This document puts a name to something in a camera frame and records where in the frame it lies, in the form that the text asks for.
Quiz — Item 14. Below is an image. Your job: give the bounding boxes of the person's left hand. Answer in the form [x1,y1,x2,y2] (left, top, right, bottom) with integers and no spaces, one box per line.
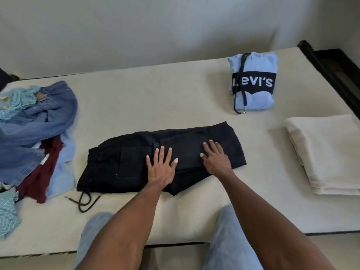
[146,146,179,187]

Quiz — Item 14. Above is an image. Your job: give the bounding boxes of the person's right hand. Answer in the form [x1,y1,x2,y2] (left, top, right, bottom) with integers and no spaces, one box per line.
[200,140,234,179]

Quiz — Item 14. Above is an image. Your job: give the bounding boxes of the black pants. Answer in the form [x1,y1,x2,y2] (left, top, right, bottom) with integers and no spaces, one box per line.
[65,121,247,213]

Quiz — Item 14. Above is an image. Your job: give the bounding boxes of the person's left forearm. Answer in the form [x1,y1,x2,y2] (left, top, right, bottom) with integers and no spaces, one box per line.
[81,180,169,270]

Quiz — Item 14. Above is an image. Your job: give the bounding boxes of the person's right forearm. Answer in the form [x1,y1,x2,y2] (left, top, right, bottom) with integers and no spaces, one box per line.
[217,172,336,270]

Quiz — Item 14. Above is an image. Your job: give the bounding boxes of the cream mattress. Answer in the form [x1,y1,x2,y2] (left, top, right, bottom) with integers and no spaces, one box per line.
[0,47,360,257]

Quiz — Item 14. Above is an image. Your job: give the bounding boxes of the folded light blue hoodie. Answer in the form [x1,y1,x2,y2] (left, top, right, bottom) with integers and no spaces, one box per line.
[228,52,279,114]

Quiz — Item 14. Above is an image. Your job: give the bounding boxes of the light blue garment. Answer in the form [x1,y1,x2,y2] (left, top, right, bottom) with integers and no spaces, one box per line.
[46,131,77,199]

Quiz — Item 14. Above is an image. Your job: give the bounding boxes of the person's light blue trousers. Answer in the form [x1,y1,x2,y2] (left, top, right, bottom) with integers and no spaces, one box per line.
[74,204,265,270]

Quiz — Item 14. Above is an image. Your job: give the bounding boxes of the folded cream towel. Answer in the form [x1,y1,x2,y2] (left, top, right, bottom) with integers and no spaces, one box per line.
[285,114,360,196]

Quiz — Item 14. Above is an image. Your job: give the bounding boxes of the maroon garment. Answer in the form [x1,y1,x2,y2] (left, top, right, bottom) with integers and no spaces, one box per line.
[16,134,63,204]

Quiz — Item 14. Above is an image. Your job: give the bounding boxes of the blue denim jeans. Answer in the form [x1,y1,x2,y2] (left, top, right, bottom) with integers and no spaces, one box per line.
[0,81,78,186]

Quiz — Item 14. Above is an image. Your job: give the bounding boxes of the teal patterned garment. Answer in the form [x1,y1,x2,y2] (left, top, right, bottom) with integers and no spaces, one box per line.
[0,85,42,123]
[0,186,22,240]

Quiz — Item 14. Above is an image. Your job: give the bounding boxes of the dark object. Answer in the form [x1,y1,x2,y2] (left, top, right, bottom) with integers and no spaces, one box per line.
[0,68,14,92]

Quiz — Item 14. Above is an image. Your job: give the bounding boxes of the black bed frame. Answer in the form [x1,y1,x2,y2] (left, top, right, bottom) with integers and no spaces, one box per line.
[297,40,360,120]

